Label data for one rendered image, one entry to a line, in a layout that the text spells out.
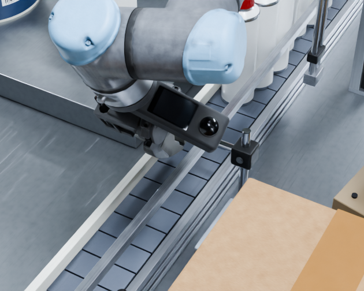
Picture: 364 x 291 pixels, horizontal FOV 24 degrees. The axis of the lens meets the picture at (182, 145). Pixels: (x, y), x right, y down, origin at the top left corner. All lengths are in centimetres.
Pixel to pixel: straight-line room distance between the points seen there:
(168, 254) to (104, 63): 34
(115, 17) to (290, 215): 26
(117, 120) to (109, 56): 19
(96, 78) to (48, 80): 48
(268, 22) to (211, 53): 45
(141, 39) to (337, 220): 26
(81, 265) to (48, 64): 44
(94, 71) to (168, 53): 9
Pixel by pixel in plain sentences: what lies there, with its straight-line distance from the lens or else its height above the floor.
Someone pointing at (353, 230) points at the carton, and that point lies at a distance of 81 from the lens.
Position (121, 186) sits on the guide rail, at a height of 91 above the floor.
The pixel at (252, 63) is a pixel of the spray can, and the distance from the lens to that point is 126.
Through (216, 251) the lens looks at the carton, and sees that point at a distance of 78.
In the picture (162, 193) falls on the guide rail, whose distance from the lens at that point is 105.
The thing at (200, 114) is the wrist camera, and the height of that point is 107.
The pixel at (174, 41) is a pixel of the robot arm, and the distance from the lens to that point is 83.
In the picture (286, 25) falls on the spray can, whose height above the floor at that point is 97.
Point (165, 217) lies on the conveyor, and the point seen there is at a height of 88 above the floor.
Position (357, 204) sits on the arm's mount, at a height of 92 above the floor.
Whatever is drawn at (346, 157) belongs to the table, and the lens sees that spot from 131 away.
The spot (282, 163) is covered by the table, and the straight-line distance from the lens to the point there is 129.
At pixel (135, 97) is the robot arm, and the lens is 95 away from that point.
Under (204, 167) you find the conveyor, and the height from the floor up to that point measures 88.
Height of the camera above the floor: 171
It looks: 42 degrees down
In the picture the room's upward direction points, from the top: straight up
